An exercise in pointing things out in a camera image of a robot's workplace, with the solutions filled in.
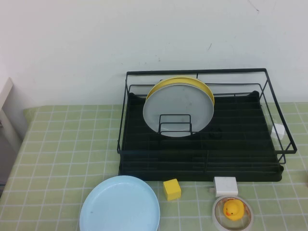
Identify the light blue plate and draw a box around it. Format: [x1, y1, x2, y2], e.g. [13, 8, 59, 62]
[79, 175, 161, 231]

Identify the grey white plate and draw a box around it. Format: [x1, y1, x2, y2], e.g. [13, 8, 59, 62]
[142, 84, 215, 138]

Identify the yellow plate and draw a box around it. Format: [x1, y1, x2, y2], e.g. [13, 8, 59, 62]
[145, 76, 216, 106]

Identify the yellow cube block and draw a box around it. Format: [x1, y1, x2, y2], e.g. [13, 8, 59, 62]
[163, 178, 182, 201]

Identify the black plastic drip tray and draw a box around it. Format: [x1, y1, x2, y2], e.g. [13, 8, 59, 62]
[118, 90, 284, 182]

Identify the white power adapter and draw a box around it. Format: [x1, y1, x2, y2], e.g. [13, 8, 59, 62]
[208, 177, 239, 197]

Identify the white tape roll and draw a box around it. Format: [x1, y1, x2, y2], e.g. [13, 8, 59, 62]
[212, 194, 254, 231]

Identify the yellow rubber duck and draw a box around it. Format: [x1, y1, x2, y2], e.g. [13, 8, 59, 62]
[223, 200, 245, 221]

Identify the small white cube block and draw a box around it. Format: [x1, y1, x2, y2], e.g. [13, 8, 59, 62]
[270, 123, 286, 140]

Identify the white furniture panel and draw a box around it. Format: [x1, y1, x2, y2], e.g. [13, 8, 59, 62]
[0, 77, 29, 188]

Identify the black wire dish rack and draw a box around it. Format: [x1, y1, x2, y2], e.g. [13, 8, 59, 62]
[117, 68, 298, 167]

